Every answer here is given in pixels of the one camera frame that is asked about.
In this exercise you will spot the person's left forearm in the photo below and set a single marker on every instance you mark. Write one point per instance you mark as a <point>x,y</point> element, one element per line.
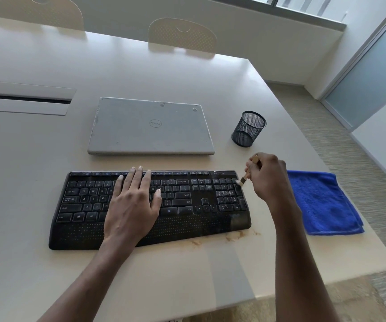
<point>78,285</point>

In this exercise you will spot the grey window frame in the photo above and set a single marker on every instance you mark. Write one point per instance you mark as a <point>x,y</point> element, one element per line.
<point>297,10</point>

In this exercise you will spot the black keyboard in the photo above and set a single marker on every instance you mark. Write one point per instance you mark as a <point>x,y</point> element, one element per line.
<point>186,221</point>

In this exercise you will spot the black mesh pen holder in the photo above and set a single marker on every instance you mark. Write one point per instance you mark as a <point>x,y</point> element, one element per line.
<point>248,130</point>

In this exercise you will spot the frosted glass door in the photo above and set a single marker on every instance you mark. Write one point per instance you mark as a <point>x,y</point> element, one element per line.
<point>367,80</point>

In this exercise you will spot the person's left hand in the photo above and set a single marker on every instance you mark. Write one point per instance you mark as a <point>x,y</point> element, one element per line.
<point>131,211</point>

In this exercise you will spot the cream perforated chair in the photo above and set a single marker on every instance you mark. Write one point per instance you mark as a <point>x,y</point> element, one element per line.
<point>183,35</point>
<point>35,11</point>

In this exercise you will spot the blue microfibre cloth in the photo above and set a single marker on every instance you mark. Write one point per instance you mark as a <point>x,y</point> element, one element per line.
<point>325,204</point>

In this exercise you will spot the person's right forearm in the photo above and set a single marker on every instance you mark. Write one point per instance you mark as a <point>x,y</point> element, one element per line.
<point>300,268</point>

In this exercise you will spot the small wooden brush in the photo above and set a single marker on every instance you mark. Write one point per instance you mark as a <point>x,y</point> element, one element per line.
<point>242,180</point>

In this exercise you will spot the person's right hand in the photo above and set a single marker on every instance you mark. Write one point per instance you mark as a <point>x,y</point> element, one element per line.
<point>270,177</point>

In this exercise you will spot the silver laptop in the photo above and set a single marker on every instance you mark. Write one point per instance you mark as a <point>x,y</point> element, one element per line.
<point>146,130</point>

